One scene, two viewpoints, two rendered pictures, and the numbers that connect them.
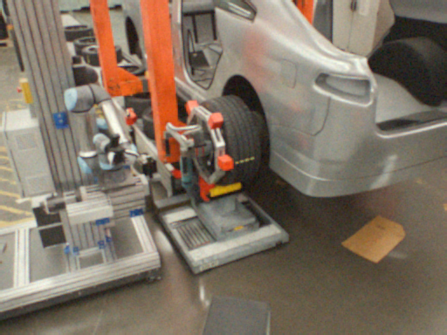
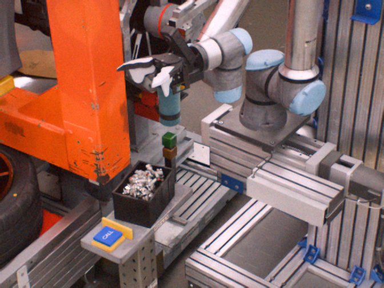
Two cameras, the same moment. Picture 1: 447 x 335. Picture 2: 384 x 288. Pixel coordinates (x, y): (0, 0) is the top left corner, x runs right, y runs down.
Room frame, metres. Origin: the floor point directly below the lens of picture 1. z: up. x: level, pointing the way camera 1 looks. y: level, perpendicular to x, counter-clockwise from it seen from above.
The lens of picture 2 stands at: (4.20, 2.46, 2.11)
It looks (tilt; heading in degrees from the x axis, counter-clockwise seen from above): 35 degrees down; 239
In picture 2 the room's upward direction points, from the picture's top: 1 degrees counter-clockwise
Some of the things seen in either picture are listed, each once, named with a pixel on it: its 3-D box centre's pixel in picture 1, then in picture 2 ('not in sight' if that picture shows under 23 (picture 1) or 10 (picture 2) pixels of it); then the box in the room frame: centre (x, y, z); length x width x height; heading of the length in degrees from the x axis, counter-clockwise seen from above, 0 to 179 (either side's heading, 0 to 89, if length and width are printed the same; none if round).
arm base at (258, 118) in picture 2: not in sight; (263, 105); (2.97, 0.86, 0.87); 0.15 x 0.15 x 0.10
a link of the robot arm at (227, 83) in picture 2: not in sight; (223, 78); (3.22, 1.01, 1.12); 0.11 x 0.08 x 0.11; 96
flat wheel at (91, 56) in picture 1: (102, 55); not in sight; (7.65, 1.97, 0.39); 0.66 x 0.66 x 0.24
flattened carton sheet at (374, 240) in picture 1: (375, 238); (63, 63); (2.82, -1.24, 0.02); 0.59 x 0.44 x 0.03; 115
